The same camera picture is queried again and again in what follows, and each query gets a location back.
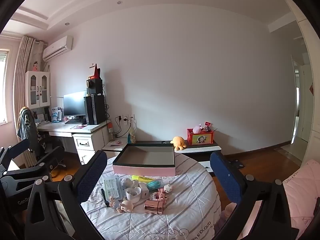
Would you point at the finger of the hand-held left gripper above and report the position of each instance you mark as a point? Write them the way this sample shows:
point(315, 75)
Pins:
point(17, 148)
point(53, 155)

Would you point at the dark printed garment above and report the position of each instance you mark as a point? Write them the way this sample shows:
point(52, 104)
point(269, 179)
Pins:
point(25, 122)

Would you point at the pink plush toy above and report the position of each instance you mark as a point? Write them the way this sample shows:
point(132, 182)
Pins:
point(197, 128)

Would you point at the black keyboard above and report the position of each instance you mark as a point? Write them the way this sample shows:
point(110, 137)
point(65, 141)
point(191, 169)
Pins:
point(73, 121)

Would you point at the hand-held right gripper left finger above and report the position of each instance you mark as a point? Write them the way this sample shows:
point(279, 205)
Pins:
point(91, 175)

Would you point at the yellow octopus plush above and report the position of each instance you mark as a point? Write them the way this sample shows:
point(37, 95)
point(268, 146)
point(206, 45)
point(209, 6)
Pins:
point(178, 142)

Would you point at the black speaker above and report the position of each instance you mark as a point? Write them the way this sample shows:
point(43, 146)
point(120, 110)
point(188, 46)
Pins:
point(96, 86)

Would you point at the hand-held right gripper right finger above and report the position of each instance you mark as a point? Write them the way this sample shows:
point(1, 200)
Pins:
point(225, 177)

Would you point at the white brick kitty figure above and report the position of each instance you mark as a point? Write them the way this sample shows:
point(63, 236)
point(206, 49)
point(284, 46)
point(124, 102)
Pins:
point(167, 188)

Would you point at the blue and white box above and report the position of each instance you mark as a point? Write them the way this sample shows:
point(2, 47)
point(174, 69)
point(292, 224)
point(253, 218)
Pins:
point(56, 115)

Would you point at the low black-topped cabinet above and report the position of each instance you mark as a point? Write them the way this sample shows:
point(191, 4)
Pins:
point(200, 148)

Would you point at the blue snack bag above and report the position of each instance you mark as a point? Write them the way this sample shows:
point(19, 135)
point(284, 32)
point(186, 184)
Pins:
point(131, 137)

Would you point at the white nightstand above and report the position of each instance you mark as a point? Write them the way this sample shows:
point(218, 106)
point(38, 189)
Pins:
point(110, 147)

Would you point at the teal round container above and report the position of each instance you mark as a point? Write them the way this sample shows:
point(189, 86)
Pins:
point(153, 185)

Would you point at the orange-capped bottle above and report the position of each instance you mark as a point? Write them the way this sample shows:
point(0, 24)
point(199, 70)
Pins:
point(111, 132)

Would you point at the striped bedsheet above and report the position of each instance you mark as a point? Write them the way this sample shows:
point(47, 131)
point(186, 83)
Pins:
point(175, 217)

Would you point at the clear plastic case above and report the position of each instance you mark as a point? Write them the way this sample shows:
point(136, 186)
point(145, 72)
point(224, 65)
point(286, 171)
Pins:
point(112, 187)

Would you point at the black computer tower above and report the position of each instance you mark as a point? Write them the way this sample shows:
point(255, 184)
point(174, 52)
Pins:
point(97, 110)

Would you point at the pink card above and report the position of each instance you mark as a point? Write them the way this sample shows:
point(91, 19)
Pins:
point(116, 142)

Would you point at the red desk calendar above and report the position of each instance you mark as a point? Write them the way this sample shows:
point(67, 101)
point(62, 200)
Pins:
point(96, 73)

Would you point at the beige curtain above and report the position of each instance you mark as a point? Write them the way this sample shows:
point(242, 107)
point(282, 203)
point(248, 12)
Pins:
point(23, 62)

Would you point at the computer monitor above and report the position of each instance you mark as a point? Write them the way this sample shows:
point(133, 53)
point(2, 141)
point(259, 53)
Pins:
point(75, 103)

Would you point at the pink shallow box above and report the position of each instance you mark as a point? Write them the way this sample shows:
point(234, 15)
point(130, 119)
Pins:
point(142, 171)

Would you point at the black office chair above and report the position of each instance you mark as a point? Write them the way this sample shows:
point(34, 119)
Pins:
point(42, 145)

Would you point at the yellow highlighter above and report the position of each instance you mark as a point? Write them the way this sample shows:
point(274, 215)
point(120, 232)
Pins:
point(143, 178)

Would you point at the baby doll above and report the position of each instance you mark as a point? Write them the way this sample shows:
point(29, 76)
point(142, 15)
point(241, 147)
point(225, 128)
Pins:
point(113, 202)

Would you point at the white door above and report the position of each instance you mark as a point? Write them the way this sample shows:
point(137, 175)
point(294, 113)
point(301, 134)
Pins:
point(306, 105)

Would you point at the red printed box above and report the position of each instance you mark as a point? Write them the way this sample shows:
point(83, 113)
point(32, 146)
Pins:
point(200, 138)

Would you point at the white desk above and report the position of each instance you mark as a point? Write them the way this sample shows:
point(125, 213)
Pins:
point(62, 127)

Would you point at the white charger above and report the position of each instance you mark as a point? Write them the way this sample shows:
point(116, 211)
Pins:
point(144, 191)

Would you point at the pink mouse pad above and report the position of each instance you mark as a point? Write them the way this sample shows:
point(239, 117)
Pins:
point(77, 127)

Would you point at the white cup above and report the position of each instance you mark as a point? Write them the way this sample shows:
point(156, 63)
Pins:
point(130, 199)

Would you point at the window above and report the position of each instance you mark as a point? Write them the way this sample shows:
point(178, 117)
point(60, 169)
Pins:
point(3, 87)

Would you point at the white glass-door cabinet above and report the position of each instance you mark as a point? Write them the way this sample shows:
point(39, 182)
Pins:
point(37, 76)

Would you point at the white wardrobe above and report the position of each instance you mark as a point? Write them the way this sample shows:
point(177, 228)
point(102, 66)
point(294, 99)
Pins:
point(315, 135)

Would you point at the small red card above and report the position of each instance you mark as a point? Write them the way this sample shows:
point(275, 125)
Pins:
point(208, 124)

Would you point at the rose gold metal object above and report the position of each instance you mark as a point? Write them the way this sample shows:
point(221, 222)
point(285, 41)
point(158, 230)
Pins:
point(152, 207)

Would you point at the small doll figure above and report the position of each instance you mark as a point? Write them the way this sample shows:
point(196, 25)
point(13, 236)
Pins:
point(35, 66)

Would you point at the beige bunny figurine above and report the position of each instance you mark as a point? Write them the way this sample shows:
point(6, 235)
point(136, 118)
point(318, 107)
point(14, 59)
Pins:
point(126, 207)

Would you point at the pink brick figure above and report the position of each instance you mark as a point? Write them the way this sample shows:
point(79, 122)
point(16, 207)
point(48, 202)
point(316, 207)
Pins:
point(158, 196)

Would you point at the white wall outlets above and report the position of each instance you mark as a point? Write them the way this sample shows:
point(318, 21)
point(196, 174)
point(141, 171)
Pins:
point(131, 117)

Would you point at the white air conditioner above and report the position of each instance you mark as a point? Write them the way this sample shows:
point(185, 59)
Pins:
point(57, 48)

